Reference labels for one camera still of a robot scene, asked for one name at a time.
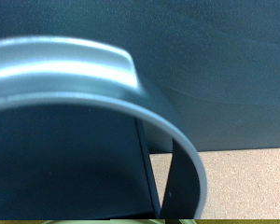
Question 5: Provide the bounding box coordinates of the black Keurig coffee machine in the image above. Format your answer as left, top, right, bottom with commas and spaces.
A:
0, 35, 208, 220

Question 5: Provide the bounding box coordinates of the dark grey partition panel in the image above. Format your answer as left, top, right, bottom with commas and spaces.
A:
0, 0, 280, 154

